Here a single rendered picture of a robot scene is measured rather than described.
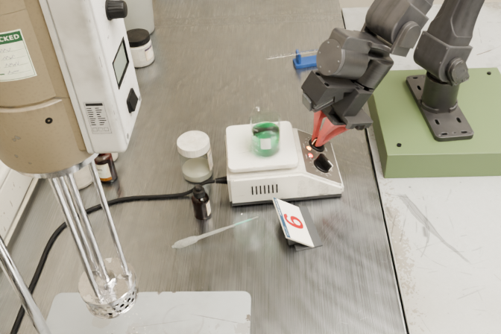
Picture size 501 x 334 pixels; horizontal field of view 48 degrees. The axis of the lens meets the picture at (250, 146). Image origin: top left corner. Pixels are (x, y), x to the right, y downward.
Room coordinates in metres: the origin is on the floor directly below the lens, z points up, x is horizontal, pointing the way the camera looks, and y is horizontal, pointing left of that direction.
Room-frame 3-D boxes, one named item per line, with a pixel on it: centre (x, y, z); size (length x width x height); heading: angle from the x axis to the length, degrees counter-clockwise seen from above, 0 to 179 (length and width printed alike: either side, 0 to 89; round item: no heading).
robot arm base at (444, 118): (0.86, -0.36, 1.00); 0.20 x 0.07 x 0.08; 1
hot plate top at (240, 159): (0.75, -0.02, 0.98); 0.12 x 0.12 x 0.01; 1
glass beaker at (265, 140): (0.73, -0.03, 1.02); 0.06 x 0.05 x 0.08; 24
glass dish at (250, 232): (0.63, 0.01, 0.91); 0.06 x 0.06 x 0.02
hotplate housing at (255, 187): (0.75, -0.04, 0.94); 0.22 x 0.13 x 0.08; 91
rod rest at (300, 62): (1.14, -0.17, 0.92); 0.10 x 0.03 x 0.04; 98
